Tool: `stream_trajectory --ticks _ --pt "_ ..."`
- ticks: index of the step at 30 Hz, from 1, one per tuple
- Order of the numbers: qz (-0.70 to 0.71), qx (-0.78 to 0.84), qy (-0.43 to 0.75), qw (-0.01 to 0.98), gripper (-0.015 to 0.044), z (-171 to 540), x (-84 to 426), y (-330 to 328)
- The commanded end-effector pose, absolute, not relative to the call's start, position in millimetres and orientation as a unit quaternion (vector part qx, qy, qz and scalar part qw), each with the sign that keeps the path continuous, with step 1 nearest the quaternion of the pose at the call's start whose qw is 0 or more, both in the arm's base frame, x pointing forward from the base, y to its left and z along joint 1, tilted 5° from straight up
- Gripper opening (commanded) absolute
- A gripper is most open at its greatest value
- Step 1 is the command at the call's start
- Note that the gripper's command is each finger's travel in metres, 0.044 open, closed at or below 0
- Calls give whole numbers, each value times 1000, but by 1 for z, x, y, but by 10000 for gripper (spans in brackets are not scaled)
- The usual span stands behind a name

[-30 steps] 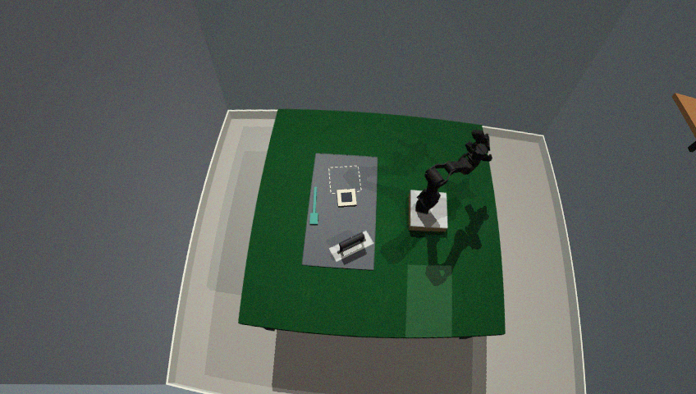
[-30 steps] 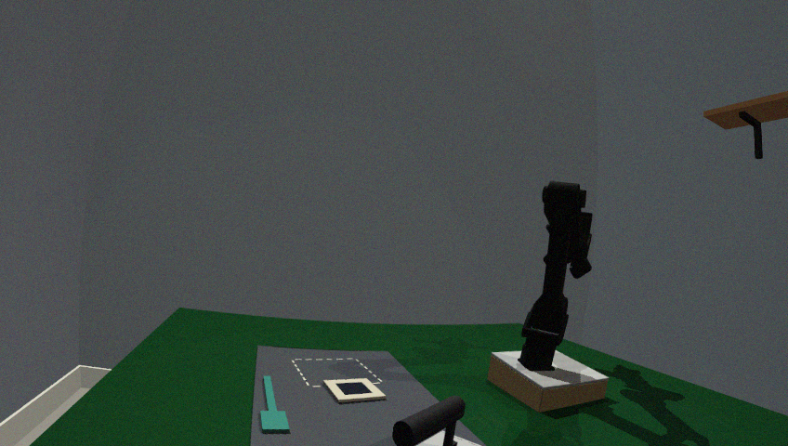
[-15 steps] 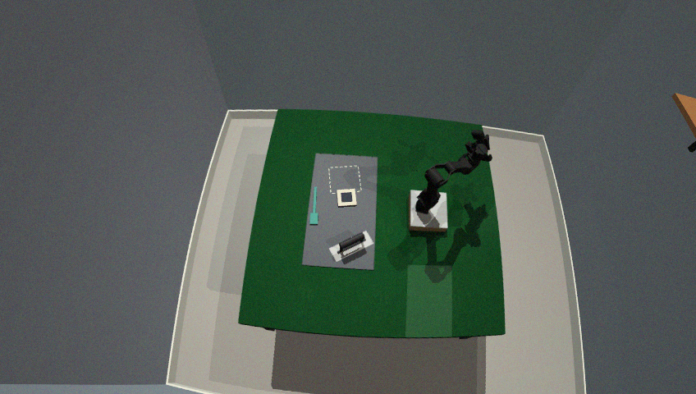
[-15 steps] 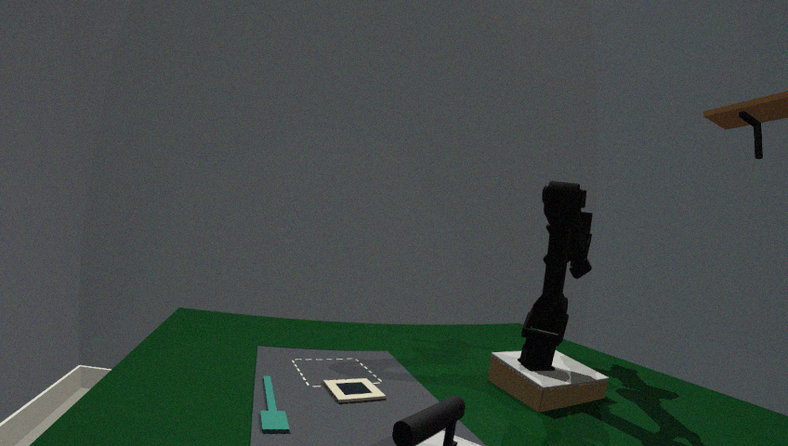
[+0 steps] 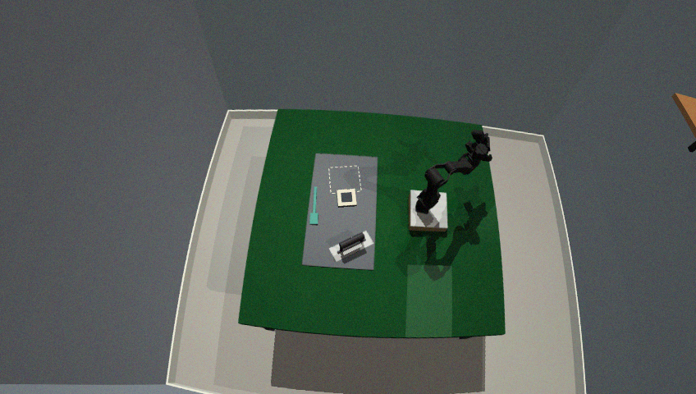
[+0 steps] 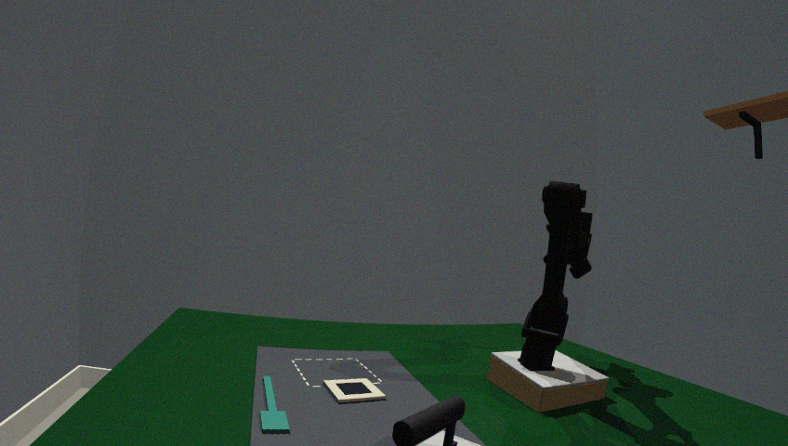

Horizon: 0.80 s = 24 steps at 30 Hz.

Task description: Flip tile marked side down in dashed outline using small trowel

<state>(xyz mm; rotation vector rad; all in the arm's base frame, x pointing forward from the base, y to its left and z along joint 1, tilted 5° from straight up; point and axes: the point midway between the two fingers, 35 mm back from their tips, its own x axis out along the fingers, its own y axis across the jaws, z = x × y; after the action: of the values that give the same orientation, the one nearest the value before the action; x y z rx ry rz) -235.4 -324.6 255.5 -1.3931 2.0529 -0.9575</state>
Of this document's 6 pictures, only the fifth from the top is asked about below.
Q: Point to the cream square tile with dark center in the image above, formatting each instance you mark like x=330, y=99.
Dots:
x=346, y=197

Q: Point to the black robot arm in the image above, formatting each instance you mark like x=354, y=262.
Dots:
x=429, y=197

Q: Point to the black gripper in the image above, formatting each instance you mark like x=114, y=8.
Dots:
x=482, y=138

